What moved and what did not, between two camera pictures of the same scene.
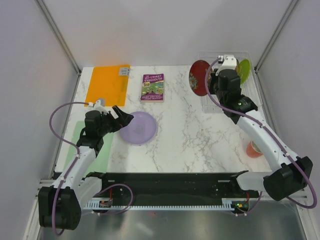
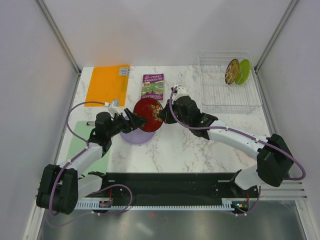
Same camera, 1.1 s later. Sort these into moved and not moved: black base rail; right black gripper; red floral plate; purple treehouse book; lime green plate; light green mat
Moved: right black gripper; red floral plate
Not moved: purple treehouse book; black base rail; lime green plate; light green mat
